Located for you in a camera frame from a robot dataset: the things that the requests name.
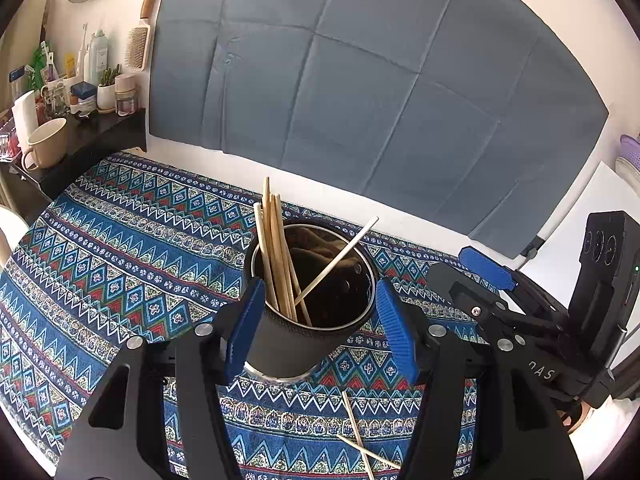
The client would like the person's right hand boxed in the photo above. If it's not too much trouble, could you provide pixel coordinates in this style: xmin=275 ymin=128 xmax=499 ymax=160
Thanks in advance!
xmin=556 ymin=400 xmax=592 ymax=434

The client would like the short wooden chopstick on cloth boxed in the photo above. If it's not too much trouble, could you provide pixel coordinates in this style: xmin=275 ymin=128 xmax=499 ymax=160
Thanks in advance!
xmin=337 ymin=434 xmax=401 ymax=470

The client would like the black cylindrical utensil holder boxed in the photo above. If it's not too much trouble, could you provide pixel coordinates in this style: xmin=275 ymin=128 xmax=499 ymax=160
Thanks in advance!
xmin=244 ymin=219 xmax=378 ymax=384

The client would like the blue patterned tablecloth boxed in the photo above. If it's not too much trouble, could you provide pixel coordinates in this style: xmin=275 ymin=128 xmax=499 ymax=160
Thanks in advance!
xmin=0 ymin=150 xmax=501 ymax=480

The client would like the purple basket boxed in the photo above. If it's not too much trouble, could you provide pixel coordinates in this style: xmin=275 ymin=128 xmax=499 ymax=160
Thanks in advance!
xmin=620 ymin=134 xmax=640 ymax=168

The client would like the wooden chopstick in holder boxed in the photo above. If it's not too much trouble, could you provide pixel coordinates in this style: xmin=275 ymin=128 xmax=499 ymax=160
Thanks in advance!
xmin=273 ymin=195 xmax=312 ymax=327
xmin=262 ymin=177 xmax=297 ymax=321

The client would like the black side shelf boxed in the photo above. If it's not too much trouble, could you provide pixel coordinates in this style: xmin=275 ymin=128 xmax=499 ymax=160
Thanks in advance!
xmin=1 ymin=108 xmax=146 ymax=202

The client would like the beige ceramic mug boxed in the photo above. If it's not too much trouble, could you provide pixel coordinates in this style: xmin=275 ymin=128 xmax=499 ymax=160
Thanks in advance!
xmin=22 ymin=118 xmax=67 ymax=171

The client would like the clear pink organizer box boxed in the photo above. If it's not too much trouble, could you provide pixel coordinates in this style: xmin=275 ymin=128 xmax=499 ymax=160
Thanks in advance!
xmin=0 ymin=118 xmax=22 ymax=162

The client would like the pink lidded jar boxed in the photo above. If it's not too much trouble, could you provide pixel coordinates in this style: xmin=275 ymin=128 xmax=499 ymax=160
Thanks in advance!
xmin=114 ymin=74 xmax=138 ymax=117

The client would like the small potted plant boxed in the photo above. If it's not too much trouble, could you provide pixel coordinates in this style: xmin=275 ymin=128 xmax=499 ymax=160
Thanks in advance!
xmin=96 ymin=64 xmax=122 ymax=112

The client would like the white paper towel roll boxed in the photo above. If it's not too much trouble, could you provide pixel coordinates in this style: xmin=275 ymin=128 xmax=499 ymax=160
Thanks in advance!
xmin=12 ymin=90 xmax=39 ymax=152

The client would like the blue lidded cream jar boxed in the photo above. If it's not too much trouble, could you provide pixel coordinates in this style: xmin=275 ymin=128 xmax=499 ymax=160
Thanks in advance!
xmin=70 ymin=81 xmax=98 ymax=116

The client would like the white electric toothbrush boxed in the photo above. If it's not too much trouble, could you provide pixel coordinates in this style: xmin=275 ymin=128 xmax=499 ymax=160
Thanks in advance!
xmin=76 ymin=23 xmax=88 ymax=79

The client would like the white lotion bottle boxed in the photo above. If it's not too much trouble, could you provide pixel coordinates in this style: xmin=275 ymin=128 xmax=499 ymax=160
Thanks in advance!
xmin=88 ymin=29 xmax=108 ymax=86

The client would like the wooden hair brush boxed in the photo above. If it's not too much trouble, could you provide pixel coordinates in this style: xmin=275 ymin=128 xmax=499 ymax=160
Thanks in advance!
xmin=125 ymin=0 xmax=156 ymax=72

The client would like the grey-blue wall cloth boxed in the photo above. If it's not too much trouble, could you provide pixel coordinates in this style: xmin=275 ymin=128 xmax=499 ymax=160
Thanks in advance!
xmin=150 ymin=0 xmax=608 ymax=258

